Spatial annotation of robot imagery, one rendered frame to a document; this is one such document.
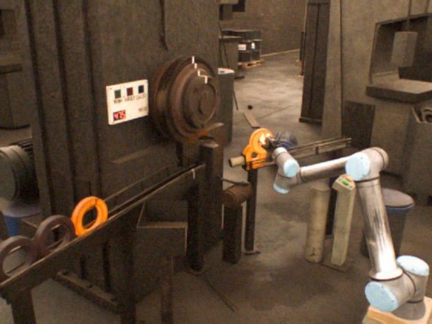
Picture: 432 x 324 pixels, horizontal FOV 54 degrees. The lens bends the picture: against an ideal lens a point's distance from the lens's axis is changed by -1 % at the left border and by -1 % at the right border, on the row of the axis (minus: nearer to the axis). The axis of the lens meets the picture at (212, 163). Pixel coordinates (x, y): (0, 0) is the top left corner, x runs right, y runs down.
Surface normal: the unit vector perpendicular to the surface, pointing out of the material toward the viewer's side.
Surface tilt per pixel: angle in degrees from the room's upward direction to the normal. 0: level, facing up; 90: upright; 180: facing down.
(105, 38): 90
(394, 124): 90
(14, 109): 90
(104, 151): 90
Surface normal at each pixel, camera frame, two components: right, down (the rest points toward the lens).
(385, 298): -0.79, 0.31
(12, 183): -0.56, 0.28
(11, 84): 0.91, 0.15
